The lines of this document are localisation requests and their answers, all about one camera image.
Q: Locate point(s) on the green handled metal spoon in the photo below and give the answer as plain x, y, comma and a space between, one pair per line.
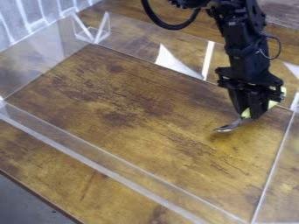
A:
245, 115

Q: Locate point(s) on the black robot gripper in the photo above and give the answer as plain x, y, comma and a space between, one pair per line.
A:
248, 74

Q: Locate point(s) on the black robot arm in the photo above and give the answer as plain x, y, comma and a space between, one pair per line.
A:
239, 18

